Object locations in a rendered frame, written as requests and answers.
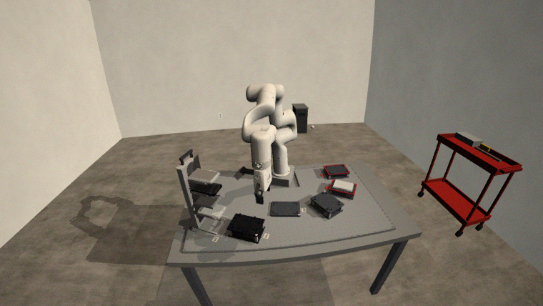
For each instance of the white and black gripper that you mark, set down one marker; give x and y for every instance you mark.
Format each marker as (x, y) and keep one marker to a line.
(262, 179)

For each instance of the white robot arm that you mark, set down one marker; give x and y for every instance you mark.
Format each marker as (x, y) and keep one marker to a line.
(267, 136)

